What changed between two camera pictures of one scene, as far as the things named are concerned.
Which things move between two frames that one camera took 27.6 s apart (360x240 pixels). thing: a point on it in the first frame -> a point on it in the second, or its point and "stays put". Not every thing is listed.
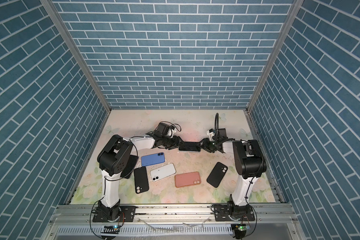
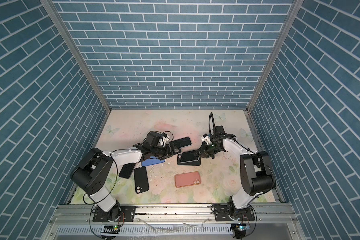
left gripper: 176,142 -> 168,153
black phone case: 141,179 stays put
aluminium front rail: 71,213 stays put
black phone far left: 131,163 stays put
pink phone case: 184,179 stays put
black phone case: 217,174 -> 191,158
